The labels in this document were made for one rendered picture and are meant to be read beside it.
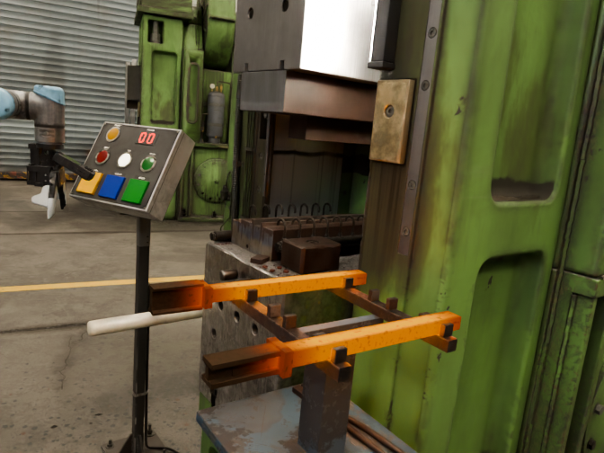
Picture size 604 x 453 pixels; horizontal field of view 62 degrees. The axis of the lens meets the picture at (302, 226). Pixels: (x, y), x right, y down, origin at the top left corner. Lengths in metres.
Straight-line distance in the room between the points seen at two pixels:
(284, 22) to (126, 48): 8.10
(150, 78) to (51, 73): 3.27
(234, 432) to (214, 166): 5.28
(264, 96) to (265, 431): 0.75
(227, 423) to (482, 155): 0.70
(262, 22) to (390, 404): 0.94
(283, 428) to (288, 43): 0.81
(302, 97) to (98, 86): 8.06
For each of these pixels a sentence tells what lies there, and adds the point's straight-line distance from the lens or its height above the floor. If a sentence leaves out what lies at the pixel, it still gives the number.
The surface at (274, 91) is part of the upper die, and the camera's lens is 1.21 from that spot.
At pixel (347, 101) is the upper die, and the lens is 1.30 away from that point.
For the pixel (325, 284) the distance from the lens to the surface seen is 0.95.
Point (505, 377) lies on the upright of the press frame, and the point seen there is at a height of 0.65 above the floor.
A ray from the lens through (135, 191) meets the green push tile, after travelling 1.58.
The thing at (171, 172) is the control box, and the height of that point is 1.07.
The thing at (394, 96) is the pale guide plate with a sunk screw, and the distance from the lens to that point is 1.09.
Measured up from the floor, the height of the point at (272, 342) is 0.98.
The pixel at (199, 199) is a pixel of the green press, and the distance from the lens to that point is 6.18.
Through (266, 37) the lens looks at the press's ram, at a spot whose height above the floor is 1.44.
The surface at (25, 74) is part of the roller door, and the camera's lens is 9.12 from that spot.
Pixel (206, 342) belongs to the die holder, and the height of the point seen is 0.63.
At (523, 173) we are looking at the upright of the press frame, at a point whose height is 1.18.
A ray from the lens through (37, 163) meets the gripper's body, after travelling 1.56.
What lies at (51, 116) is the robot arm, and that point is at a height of 1.21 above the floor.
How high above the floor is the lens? 1.24
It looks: 11 degrees down
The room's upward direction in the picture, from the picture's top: 5 degrees clockwise
